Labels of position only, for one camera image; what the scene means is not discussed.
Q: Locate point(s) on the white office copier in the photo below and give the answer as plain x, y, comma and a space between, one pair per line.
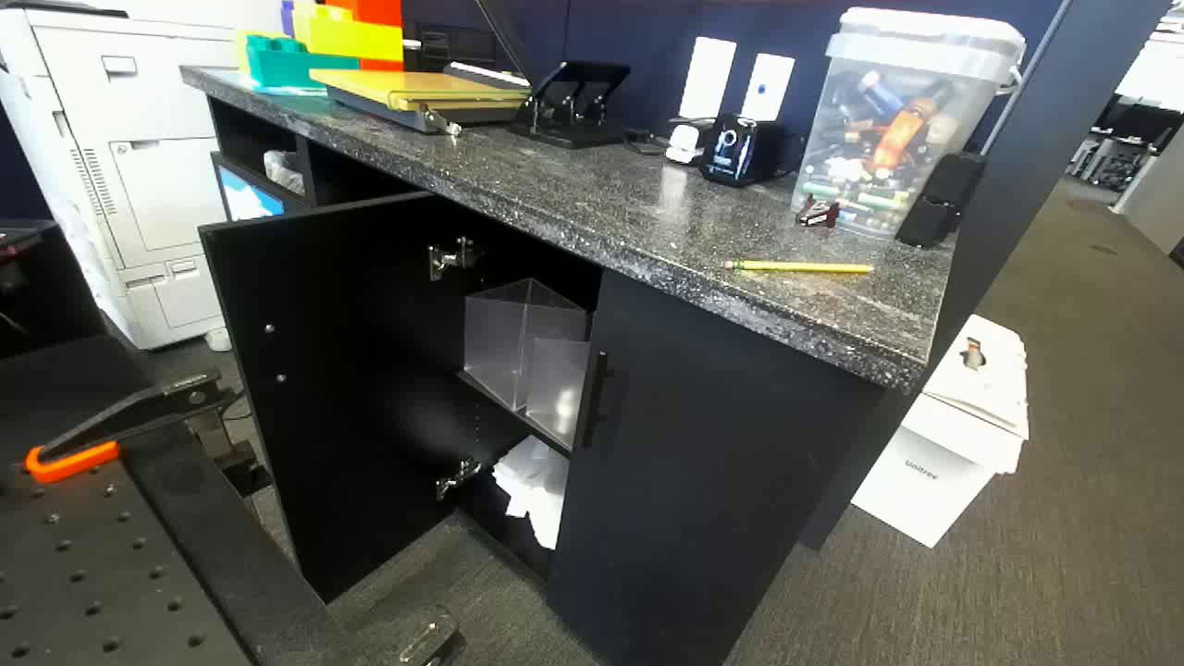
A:
115, 159

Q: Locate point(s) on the clear acrylic box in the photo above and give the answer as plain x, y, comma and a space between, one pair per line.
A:
526, 352

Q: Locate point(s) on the grey metal clamp foot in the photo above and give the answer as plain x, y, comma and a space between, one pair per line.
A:
426, 636

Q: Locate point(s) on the metal cabinet hinge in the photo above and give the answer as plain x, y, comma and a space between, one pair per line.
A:
453, 477
451, 257

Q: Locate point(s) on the closed black cabinet door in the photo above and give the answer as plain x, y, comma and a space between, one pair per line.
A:
706, 481

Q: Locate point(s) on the black cabinet with granite counter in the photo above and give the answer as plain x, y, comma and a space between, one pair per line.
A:
617, 205

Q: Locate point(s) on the yellow pencil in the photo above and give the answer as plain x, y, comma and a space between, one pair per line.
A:
801, 266

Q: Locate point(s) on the black angled speaker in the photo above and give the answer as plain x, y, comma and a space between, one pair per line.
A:
943, 197

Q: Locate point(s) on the black electric pencil sharpener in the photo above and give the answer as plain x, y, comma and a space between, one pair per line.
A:
738, 151

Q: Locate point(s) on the white cardboard box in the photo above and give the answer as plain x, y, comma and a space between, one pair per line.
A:
965, 425

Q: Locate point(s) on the black hole punch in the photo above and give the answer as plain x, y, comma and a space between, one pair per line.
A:
576, 106

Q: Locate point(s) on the open black cabinet door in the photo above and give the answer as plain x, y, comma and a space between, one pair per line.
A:
333, 394

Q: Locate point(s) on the clear plastic lidded tub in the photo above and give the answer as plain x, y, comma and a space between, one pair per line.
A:
909, 115

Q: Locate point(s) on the black perforated mounting table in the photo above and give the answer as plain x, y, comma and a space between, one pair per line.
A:
111, 556

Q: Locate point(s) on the yellow and orange box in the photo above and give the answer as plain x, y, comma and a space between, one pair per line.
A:
352, 33

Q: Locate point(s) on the white crumpled paper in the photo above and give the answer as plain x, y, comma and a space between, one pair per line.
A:
536, 485

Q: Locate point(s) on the yellow folder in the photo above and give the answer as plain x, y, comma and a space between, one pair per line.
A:
421, 90

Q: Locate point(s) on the small white desk gadget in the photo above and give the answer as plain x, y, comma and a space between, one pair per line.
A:
683, 141

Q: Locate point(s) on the teal plastic container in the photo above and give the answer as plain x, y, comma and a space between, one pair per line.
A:
278, 61

